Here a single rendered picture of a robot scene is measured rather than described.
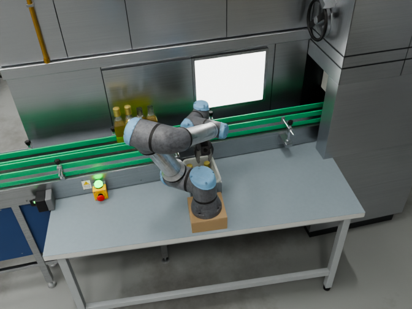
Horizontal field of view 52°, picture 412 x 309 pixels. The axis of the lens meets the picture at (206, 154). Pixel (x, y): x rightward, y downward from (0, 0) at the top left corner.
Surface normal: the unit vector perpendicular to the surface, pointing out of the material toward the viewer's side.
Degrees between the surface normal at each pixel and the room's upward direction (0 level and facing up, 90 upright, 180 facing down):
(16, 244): 90
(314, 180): 0
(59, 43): 90
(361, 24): 90
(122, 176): 90
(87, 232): 0
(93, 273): 0
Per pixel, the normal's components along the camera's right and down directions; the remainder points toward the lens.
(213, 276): -0.03, -0.77
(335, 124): 0.23, 0.62
